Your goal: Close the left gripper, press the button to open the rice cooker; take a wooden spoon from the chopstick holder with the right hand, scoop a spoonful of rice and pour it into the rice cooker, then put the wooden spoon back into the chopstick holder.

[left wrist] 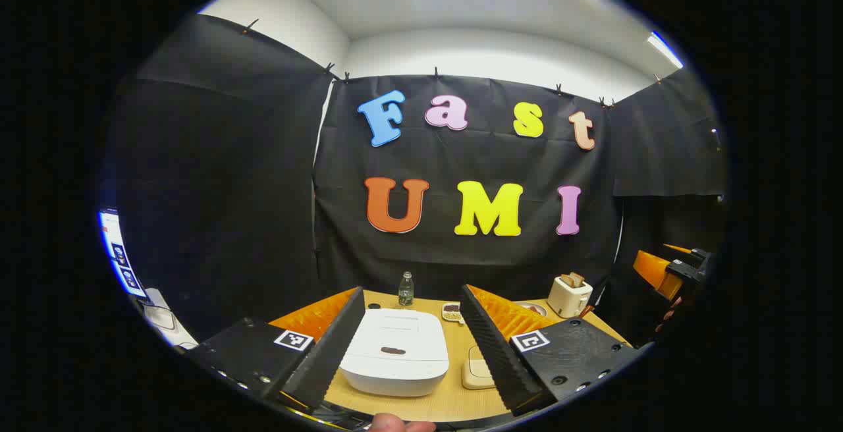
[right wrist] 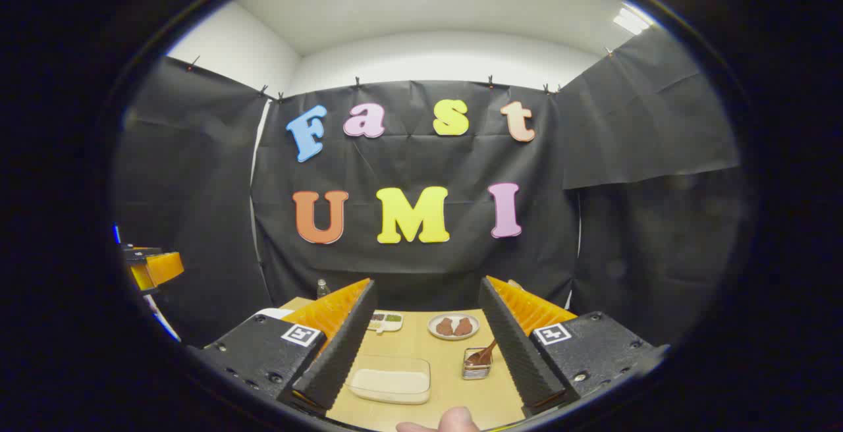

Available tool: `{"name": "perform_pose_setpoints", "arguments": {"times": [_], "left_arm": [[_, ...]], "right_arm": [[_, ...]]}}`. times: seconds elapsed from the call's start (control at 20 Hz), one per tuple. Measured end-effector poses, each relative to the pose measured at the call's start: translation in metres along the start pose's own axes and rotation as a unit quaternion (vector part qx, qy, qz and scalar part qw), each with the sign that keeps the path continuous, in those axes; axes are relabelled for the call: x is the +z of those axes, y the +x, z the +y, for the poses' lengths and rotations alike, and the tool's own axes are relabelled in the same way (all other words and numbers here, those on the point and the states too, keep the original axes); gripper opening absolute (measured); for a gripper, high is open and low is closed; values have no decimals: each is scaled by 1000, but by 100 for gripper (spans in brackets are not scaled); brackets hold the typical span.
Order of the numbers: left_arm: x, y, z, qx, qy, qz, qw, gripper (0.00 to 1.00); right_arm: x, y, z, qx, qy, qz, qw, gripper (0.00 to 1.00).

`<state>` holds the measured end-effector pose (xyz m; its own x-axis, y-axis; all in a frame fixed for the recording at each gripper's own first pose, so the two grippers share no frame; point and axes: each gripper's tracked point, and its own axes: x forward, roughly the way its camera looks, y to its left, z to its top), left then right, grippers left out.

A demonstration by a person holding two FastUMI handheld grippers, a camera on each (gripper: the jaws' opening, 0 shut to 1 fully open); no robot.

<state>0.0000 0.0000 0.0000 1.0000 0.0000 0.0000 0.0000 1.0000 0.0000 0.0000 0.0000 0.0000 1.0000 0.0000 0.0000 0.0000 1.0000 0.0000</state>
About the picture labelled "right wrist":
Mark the white divided dish of beans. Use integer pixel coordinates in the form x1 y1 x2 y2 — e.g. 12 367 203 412
367 311 404 334

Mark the brown wooden spoon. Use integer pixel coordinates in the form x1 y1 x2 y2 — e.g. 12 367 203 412
465 338 498 367

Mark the clear glass dish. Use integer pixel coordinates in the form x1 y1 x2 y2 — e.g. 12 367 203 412
345 355 432 406

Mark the white rice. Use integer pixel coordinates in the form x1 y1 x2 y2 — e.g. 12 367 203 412
352 369 429 401

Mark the black backdrop cloth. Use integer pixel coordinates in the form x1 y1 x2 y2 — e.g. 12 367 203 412
112 24 742 347

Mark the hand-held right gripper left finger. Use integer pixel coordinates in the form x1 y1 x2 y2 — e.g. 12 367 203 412
188 279 378 418

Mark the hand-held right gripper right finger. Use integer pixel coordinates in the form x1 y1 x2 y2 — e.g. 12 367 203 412
479 277 669 418

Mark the metal wire chopstick holder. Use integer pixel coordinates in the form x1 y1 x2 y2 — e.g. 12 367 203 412
462 347 493 381

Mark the small ceiling light panel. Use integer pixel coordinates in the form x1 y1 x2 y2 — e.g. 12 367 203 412
612 5 653 36

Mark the white round plate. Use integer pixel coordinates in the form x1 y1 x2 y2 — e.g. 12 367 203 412
427 313 480 341

